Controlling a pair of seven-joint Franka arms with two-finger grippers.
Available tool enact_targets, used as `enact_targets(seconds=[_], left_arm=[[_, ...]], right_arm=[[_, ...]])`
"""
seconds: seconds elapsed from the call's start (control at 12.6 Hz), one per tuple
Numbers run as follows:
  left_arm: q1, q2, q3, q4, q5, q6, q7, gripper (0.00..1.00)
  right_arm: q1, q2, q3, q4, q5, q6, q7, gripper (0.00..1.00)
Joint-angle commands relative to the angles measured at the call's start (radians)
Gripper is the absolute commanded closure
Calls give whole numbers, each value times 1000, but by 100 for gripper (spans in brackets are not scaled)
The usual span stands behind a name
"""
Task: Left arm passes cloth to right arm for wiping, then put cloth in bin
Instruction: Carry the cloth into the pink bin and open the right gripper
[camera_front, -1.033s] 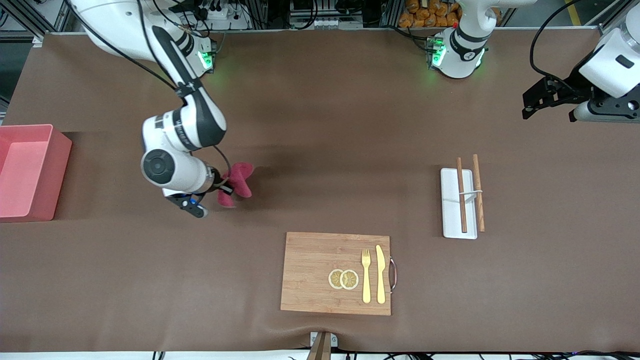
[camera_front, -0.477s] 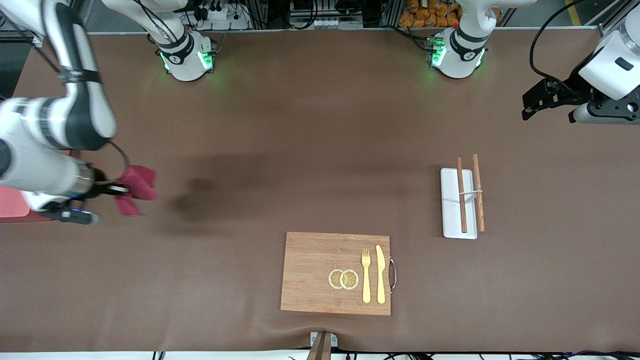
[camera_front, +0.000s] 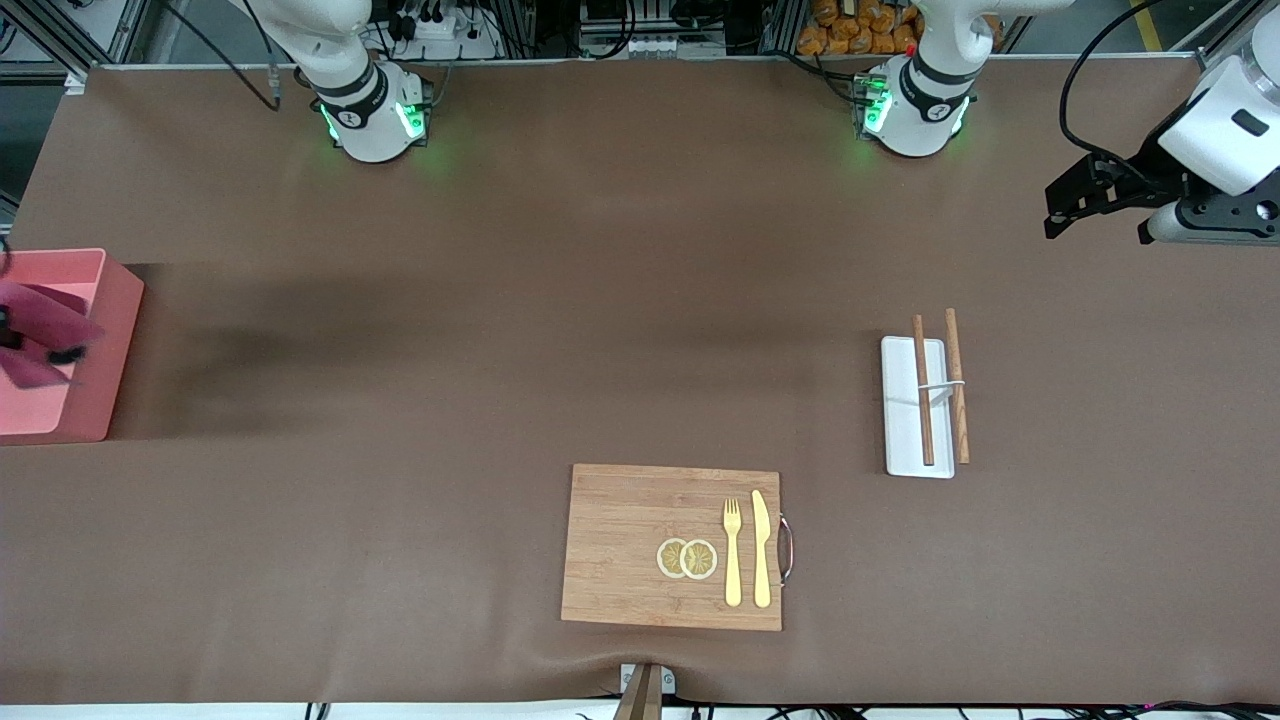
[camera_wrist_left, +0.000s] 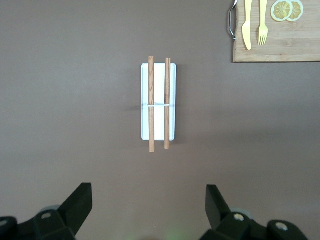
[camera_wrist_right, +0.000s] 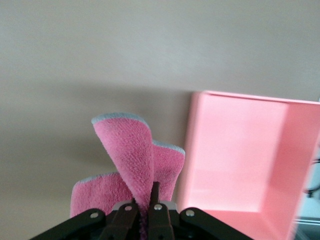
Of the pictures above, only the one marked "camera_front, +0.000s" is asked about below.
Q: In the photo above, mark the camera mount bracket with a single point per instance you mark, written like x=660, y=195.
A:
x=645, y=690

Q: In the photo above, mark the lemon slice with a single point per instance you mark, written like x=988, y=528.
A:
x=700, y=560
x=668, y=558

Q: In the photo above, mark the orange snack packets pile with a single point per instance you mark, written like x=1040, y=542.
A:
x=860, y=30

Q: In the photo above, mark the aluminium frame rail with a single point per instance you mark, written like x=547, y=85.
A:
x=1215, y=66

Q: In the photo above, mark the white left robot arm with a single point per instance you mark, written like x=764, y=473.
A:
x=915, y=110

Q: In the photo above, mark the yellow plastic fork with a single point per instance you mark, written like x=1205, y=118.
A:
x=733, y=560

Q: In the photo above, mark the yellow plastic knife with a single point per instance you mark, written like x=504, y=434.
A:
x=761, y=560

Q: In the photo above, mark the white rectangular tray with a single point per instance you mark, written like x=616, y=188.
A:
x=903, y=400

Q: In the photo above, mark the pink plastic bin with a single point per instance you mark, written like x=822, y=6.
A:
x=100, y=380

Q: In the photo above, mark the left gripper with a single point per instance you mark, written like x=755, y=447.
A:
x=1143, y=178

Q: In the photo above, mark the wooden cutting board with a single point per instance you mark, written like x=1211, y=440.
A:
x=630, y=530

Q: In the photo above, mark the white power strip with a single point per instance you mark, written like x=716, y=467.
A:
x=445, y=35
x=635, y=46

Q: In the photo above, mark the dark red cloth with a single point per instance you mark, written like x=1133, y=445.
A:
x=40, y=320

